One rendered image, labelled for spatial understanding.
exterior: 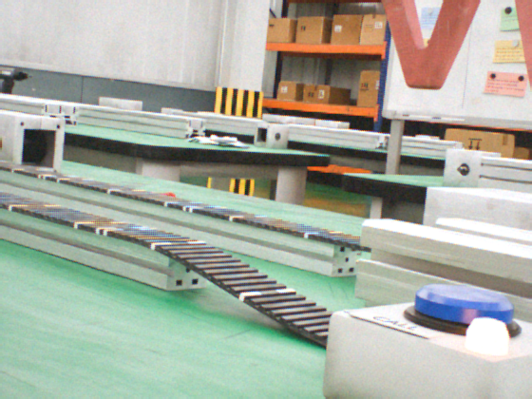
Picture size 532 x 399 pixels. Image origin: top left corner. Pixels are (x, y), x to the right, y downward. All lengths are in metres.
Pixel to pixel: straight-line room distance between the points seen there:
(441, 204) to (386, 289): 0.22
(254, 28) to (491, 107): 5.09
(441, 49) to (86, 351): 0.27
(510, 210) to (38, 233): 0.41
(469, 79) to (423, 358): 3.57
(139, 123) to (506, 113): 1.48
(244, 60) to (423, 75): 8.30
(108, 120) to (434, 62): 3.82
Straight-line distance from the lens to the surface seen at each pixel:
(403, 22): 0.36
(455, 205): 0.73
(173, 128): 3.82
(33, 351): 0.53
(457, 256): 0.50
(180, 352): 0.54
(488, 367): 0.36
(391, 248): 0.53
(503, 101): 3.84
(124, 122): 4.07
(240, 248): 0.92
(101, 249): 0.79
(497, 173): 2.35
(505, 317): 0.40
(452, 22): 0.35
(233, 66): 8.90
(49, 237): 0.85
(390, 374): 0.38
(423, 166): 4.65
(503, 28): 3.88
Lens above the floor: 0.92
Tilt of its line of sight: 5 degrees down
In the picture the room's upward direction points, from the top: 6 degrees clockwise
